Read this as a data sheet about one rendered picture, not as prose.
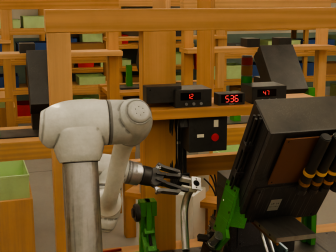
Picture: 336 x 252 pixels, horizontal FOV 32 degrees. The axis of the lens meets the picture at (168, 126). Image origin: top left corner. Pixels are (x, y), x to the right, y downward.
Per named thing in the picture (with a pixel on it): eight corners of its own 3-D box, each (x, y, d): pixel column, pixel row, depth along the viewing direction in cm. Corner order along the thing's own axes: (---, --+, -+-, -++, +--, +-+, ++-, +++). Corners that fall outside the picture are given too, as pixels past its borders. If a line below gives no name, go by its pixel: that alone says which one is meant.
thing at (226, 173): (294, 251, 258) (298, 176, 250) (229, 259, 250) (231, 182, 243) (276, 235, 275) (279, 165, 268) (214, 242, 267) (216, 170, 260)
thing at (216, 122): (227, 150, 250) (228, 115, 247) (189, 153, 246) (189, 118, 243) (217, 143, 262) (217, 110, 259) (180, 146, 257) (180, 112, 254)
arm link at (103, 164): (124, 161, 232) (119, 194, 228) (85, 153, 228) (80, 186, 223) (132, 155, 223) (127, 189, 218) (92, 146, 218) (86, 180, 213)
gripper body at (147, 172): (143, 179, 222) (166, 184, 225) (144, 160, 227) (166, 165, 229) (136, 188, 228) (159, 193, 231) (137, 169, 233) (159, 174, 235)
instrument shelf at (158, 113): (330, 110, 258) (331, 101, 257) (128, 122, 235) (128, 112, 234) (303, 101, 282) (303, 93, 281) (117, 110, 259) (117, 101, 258)
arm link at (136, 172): (130, 155, 225) (145, 159, 226) (123, 166, 232) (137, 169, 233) (129, 176, 220) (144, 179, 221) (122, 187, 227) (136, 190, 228)
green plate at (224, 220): (242, 242, 230) (256, 191, 228) (223, 239, 228) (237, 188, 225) (231, 230, 241) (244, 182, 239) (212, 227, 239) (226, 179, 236)
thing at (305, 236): (315, 241, 219) (316, 233, 218) (275, 246, 214) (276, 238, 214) (270, 206, 255) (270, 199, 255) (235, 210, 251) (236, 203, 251)
